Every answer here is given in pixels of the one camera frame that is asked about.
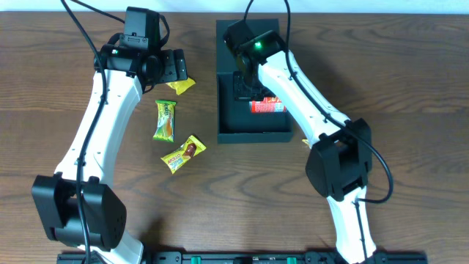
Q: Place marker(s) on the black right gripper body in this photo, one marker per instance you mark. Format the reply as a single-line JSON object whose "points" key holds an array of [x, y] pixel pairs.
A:
{"points": [[241, 86]]}

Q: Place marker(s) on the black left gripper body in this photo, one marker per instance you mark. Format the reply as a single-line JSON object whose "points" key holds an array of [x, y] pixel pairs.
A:
{"points": [[176, 65]]}

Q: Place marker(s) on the yellow peanut snack packet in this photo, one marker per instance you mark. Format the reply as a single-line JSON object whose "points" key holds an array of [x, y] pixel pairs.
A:
{"points": [[181, 86]]}

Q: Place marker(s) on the red snack can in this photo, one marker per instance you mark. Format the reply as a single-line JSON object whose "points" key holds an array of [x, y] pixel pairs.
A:
{"points": [[267, 105]]}

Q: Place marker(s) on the black box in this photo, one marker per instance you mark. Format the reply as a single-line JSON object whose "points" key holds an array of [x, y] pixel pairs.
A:
{"points": [[236, 122]]}

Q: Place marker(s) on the small yellow snack packet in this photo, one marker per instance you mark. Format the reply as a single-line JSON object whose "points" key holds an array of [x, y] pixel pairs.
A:
{"points": [[306, 142]]}

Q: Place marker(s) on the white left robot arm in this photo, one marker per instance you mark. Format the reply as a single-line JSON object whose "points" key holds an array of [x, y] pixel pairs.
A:
{"points": [[76, 205]]}

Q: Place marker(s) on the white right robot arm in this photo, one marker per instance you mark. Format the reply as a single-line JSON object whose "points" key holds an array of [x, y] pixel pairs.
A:
{"points": [[340, 155]]}

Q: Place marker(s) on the green orange snack bar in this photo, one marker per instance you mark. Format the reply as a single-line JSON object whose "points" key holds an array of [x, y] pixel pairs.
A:
{"points": [[165, 127]]}

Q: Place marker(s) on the yellow Apollo cake packet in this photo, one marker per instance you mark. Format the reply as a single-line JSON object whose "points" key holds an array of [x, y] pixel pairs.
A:
{"points": [[190, 148]]}

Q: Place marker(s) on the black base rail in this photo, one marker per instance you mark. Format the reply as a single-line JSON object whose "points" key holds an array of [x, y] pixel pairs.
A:
{"points": [[306, 258]]}

